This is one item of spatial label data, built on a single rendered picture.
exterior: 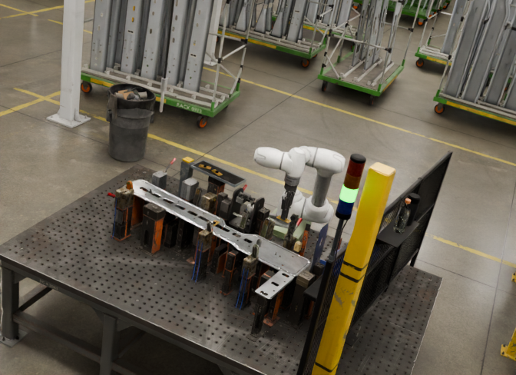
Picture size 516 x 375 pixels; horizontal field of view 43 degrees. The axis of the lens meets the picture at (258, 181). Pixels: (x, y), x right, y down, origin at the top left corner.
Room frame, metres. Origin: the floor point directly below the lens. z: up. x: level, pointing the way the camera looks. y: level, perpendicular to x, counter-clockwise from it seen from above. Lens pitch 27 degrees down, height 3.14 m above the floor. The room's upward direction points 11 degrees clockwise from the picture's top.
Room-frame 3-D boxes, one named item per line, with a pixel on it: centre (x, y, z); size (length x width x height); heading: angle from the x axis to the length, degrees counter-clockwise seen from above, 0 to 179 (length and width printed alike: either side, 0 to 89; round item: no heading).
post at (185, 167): (4.10, 0.51, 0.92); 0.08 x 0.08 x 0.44; 63
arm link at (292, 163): (3.36, -0.18, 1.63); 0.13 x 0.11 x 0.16; 83
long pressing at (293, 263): (3.58, 0.25, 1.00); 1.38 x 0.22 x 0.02; 63
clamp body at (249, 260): (3.20, -0.04, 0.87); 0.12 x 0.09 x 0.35; 153
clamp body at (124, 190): (3.68, 0.83, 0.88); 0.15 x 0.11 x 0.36; 153
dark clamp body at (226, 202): (3.76, 0.16, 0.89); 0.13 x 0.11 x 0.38; 153
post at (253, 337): (2.95, -0.15, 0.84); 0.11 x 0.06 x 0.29; 153
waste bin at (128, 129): (6.31, 1.45, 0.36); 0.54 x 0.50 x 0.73; 161
